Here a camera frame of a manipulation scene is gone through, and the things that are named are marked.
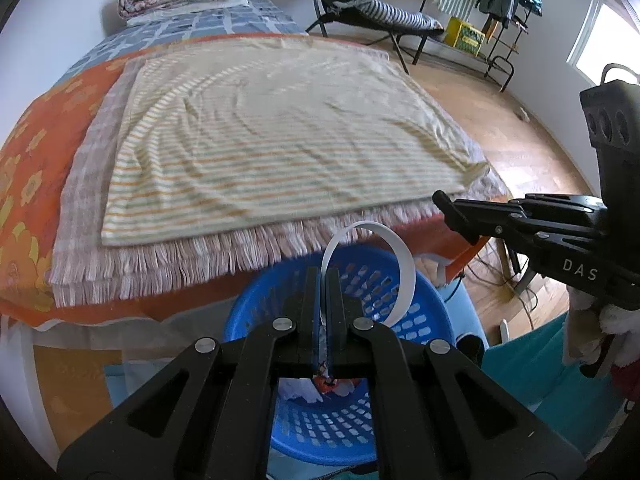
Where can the teal floor mat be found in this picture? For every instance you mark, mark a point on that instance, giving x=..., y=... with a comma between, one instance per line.
x=530, y=370

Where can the yellow green box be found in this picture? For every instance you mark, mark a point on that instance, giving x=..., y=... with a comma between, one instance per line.
x=465, y=37

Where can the fringed plaid blanket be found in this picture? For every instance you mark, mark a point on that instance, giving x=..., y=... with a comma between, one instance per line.
x=95, y=160

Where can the white tissue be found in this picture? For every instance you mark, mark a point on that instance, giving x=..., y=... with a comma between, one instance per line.
x=297, y=391

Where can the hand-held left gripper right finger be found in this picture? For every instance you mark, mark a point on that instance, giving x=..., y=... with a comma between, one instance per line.
x=334, y=320

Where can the striped cushion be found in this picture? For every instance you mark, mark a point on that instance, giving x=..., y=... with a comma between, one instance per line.
x=395, y=12

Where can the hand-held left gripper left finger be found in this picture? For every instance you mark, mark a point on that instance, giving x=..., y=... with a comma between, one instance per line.
x=314, y=320

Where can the light blue plastic stool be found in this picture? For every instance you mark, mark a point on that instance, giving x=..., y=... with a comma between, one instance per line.
x=465, y=310

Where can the window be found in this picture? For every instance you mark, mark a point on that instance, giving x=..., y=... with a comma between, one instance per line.
x=595, y=40

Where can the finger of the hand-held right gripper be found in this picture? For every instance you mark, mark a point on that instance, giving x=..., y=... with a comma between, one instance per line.
x=550, y=204
x=465, y=220

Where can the blue plastic laundry basket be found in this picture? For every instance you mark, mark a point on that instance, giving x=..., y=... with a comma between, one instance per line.
x=325, y=430

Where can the white plastic strip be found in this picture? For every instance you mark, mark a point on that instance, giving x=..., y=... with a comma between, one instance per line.
x=406, y=270

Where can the teal hanging garment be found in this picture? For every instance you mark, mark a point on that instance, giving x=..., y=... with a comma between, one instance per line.
x=531, y=0

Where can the black drying rack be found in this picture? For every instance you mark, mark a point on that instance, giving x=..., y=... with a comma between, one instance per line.
x=505, y=50

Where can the yellow striped blanket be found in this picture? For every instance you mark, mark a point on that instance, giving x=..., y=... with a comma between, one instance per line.
x=280, y=135

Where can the white pillow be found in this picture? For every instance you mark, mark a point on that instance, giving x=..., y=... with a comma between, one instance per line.
x=165, y=12

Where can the orange floral blanket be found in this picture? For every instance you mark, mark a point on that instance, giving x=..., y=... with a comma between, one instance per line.
x=35, y=150

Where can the fruit print cream tube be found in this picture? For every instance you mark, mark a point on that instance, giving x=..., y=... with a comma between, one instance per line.
x=334, y=386

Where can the blue checked bedsheet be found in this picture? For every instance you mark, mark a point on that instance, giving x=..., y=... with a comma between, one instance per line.
x=200, y=22

